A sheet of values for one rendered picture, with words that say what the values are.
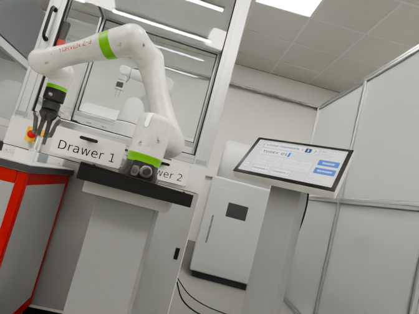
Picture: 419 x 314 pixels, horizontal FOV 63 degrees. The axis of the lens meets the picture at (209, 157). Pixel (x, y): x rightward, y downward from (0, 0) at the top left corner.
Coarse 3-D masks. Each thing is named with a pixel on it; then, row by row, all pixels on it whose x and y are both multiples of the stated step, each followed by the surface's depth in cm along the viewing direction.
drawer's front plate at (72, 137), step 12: (60, 132) 141; (72, 132) 141; (60, 144) 140; (72, 144) 141; (84, 144) 142; (96, 144) 142; (108, 144) 143; (120, 144) 144; (72, 156) 141; (84, 156) 141; (96, 156) 142; (108, 156) 143; (120, 156) 144
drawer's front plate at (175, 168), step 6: (168, 162) 178; (174, 162) 179; (162, 168) 178; (168, 168) 178; (174, 168) 178; (180, 168) 179; (186, 168) 179; (162, 174) 177; (168, 174) 178; (174, 174) 178; (186, 174) 179; (162, 180) 177; (168, 180) 178; (174, 180) 178; (180, 180) 178; (186, 180) 179
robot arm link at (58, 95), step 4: (48, 88) 154; (52, 88) 154; (56, 88) 155; (44, 92) 155; (48, 92) 154; (52, 92) 154; (56, 92) 155; (60, 92) 156; (64, 92) 158; (44, 96) 154; (48, 96) 154; (52, 96) 154; (56, 96) 155; (60, 96) 156; (64, 96) 158; (52, 100) 155; (56, 100) 155; (60, 100) 157; (60, 104) 162
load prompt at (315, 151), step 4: (268, 144) 187; (272, 144) 186; (276, 144) 185; (280, 144) 184; (284, 144) 183; (276, 148) 182; (280, 148) 181; (284, 148) 180; (288, 148) 179; (292, 148) 178; (296, 148) 178; (300, 148) 177; (304, 148) 176; (308, 148) 175; (312, 148) 174; (300, 152) 174; (304, 152) 174; (308, 152) 173; (312, 152) 172; (316, 152) 171
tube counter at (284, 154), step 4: (284, 152) 178; (288, 152) 177; (284, 156) 175; (288, 156) 174; (292, 156) 173; (296, 156) 172; (300, 156) 172; (304, 156) 171; (308, 156) 170; (312, 156) 169; (316, 156) 169; (308, 160) 168; (312, 160) 167
